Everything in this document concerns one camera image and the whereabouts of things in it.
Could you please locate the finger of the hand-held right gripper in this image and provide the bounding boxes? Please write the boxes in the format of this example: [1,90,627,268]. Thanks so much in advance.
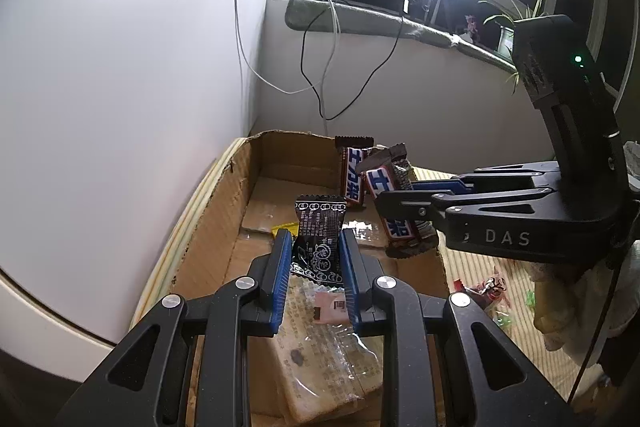
[410,161,561,198]
[374,187,557,235]

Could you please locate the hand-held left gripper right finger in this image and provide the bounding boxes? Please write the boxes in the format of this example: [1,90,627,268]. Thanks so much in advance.
[339,228,568,427]

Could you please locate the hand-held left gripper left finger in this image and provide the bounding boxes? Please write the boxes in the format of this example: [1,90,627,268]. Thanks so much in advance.
[60,228,296,427]

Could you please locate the brown chocolate bar blue label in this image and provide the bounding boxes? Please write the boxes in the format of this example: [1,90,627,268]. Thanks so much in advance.
[334,135,377,208]
[362,143,440,260]

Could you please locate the pink snack packet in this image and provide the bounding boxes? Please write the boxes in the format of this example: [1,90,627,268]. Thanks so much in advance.
[314,289,351,325]

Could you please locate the black snack packet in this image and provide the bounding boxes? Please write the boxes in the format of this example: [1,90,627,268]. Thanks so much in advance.
[289,194,349,284]

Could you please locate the clear bread package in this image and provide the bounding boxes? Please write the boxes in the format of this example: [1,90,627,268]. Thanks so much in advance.
[272,279,386,424]

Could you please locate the brown cardboard box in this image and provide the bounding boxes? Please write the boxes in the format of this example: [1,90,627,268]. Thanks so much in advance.
[129,130,451,427]

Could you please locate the person's right hand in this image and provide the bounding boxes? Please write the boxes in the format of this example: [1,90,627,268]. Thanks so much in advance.
[530,241,640,353]

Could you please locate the potted spider plant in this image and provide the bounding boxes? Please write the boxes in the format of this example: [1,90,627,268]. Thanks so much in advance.
[477,0,546,95]

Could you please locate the dark red wrapped candy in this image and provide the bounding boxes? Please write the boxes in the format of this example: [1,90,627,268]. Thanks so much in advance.
[452,273,512,308]

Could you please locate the small figurine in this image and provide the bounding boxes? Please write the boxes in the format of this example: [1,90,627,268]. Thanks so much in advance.
[462,13,483,44]

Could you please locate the black tripod stand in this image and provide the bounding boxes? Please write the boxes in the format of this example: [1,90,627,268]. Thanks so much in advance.
[422,0,456,30]

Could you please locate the white cabinet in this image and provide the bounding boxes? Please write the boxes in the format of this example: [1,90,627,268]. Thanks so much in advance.
[0,0,281,383]

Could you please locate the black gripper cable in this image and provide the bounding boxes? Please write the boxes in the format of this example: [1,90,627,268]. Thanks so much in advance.
[567,252,626,405]

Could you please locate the white cable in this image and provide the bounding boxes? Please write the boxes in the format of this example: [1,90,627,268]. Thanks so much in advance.
[234,0,341,120]

